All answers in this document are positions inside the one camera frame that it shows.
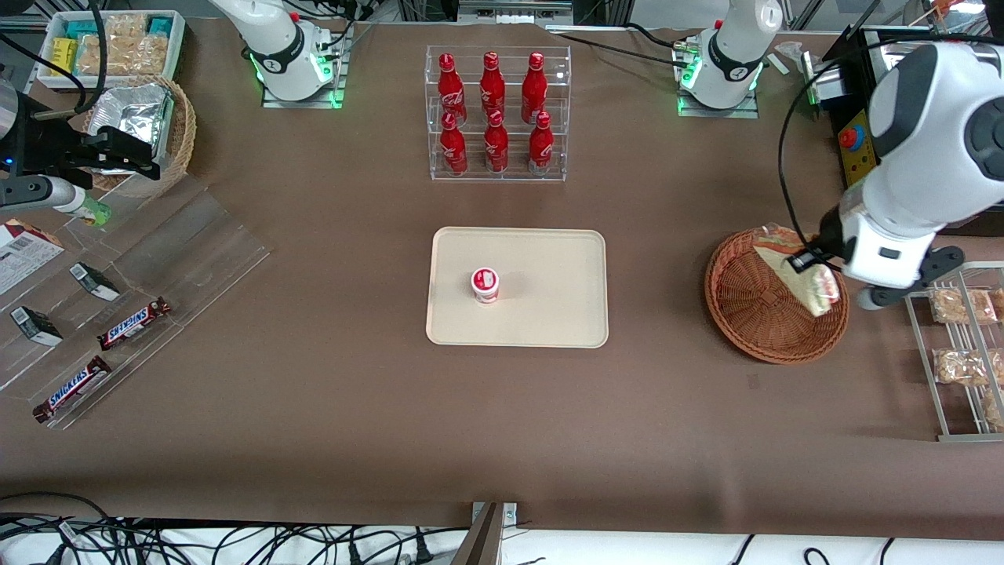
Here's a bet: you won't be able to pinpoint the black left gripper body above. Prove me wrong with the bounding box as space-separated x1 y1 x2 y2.
816 205 848 266

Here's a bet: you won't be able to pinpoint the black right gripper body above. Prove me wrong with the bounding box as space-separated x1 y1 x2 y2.
17 116 101 178

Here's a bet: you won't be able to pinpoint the triangle sandwich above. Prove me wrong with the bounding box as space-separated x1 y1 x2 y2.
751 224 842 319

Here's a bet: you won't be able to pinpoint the light wicker basket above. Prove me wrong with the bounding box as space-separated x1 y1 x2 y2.
82 75 197 199

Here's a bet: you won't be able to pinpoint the brown wicker basket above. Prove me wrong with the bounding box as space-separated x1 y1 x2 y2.
704 228 850 365

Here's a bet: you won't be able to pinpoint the beige plastic tray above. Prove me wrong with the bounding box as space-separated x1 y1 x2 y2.
426 227 609 348

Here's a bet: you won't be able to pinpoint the yellow emergency stop box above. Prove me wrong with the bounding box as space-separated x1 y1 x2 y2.
838 110 879 189

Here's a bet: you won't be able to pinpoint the clear bagged snack pack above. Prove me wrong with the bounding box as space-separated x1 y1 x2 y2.
77 13 170 77

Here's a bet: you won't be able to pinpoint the white plastic bin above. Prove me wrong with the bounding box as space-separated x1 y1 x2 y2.
35 9 187 89

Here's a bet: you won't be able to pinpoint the red white printed carton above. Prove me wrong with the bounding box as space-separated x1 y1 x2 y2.
0 218 67 296

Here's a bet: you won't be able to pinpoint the clear acrylic display stand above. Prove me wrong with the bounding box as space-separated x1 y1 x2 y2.
0 174 272 431

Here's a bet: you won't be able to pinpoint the small black white box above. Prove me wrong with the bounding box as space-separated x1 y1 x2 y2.
10 306 64 347
69 262 122 302

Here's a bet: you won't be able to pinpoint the grey box with green light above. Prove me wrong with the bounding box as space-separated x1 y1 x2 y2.
800 51 845 108

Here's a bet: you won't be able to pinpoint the snickers chocolate bar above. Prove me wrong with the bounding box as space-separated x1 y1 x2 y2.
32 355 113 425
97 297 172 351

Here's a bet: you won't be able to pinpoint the crumpled clear wrapper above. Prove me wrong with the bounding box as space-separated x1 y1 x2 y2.
770 41 806 76

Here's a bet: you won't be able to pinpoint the red cola bottle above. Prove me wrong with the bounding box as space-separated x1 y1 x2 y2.
528 111 555 175
438 53 468 126
484 110 511 173
522 53 548 124
439 112 470 177
480 52 507 118

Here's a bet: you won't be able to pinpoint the clear acrylic bottle rack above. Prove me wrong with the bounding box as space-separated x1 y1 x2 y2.
425 45 572 183

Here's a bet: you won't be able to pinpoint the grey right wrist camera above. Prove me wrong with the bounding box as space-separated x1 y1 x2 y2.
0 176 85 214

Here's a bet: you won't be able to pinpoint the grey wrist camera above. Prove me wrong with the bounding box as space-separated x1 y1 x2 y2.
857 246 966 312
0 176 85 214

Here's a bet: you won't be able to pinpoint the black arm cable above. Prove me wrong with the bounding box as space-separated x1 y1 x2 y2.
777 33 1004 274

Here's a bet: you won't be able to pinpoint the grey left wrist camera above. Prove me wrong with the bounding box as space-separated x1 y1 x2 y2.
857 246 966 312

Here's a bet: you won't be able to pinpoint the grey wire rack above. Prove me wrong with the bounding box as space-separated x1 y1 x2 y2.
897 261 1004 443

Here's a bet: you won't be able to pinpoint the metal base plate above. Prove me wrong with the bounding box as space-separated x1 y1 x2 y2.
676 31 761 119
260 22 347 110

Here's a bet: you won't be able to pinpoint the tangled black cables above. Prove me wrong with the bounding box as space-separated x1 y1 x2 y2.
0 491 440 565

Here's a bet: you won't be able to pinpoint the metal table bracket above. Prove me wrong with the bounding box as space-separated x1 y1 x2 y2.
453 501 519 565

